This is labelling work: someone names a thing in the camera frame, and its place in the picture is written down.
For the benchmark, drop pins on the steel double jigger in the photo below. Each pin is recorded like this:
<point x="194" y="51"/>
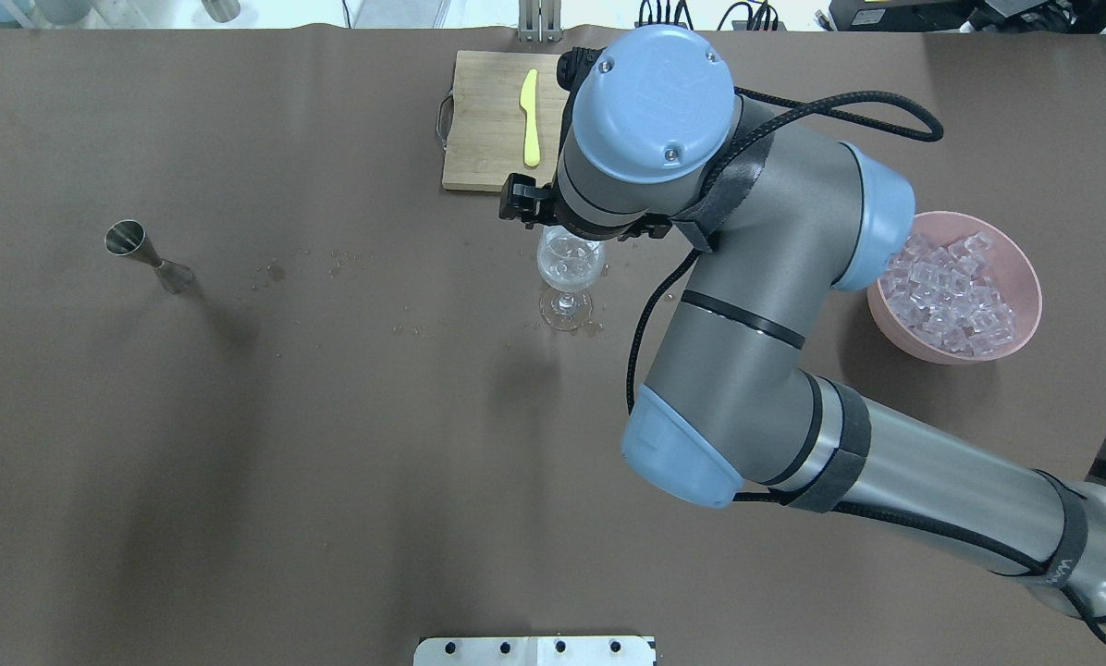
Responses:
<point x="129" y="239"/>

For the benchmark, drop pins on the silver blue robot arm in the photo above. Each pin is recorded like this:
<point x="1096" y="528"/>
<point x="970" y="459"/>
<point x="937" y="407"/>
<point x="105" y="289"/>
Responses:
<point x="655" y="135"/>

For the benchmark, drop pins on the pile of clear ice cubes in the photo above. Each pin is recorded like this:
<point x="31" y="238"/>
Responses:
<point x="945" y="297"/>

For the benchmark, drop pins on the pink bowl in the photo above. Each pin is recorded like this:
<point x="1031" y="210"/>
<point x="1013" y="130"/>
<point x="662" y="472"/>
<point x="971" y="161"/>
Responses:
<point x="1011" y="267"/>

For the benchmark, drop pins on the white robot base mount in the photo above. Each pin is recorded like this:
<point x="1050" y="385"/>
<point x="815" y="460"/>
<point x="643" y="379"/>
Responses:
<point x="602" y="649"/>

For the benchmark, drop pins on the bamboo cutting board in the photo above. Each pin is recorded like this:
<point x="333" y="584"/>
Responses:
<point x="485" y="142"/>

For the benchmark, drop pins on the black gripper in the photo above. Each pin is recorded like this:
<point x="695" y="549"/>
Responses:
<point x="522" y="200"/>

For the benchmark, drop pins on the yellow plastic knife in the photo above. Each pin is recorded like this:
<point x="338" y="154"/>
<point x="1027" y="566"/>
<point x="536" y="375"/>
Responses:
<point x="531" y="147"/>

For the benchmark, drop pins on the clear wine glass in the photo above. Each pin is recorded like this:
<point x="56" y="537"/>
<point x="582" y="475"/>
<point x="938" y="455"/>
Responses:
<point x="568" y="266"/>

